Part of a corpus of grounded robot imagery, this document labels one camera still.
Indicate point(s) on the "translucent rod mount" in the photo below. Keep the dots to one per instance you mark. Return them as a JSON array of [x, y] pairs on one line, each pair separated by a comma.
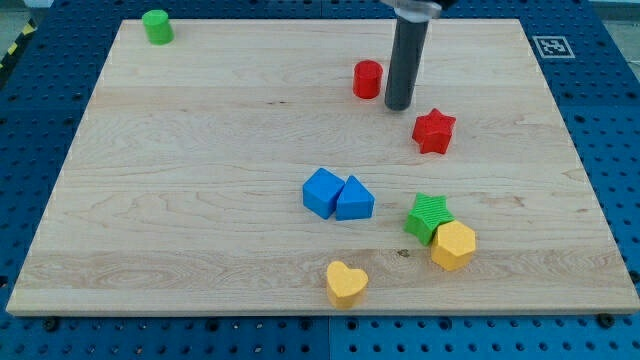
[[415, 10]]

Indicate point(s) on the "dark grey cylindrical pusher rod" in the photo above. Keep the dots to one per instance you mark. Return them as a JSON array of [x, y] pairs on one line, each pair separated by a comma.
[[408, 44]]

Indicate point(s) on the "red cylinder block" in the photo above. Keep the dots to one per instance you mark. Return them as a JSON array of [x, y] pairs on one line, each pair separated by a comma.
[[367, 77]]

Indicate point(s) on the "light wooden board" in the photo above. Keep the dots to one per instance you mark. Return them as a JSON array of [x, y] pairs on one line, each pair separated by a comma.
[[181, 194]]

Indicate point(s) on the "red star block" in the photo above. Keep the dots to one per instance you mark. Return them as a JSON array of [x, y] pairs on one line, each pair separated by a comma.
[[433, 132]]

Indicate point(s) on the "white fiducial marker tag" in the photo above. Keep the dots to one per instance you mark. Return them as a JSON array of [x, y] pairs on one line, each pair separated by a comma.
[[553, 47]]

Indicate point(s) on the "blue triangle block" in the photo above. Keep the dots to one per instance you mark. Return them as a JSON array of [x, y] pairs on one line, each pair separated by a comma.
[[355, 201]]

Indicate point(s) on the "green star block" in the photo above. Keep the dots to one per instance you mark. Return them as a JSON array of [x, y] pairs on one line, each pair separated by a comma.
[[426, 215]]

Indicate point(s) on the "blue cube block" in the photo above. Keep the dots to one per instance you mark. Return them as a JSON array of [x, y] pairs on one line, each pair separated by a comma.
[[321, 191]]

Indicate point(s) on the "yellow hexagon block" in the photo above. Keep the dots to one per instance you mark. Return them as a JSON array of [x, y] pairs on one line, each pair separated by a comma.
[[453, 245]]

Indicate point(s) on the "green cylinder block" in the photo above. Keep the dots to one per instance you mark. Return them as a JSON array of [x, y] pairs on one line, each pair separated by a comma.
[[157, 27]]

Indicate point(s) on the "yellow heart block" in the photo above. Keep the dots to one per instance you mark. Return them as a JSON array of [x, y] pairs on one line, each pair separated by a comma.
[[346, 287]]

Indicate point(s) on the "black bolt right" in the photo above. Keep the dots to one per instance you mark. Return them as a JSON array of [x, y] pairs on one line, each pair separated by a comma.
[[605, 320]]

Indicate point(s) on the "black bolt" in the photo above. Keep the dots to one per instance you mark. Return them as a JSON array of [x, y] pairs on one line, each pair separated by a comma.
[[50, 324], [605, 320]]

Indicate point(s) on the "black bolt left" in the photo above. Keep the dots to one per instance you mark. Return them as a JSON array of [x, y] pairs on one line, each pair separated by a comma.
[[50, 324]]

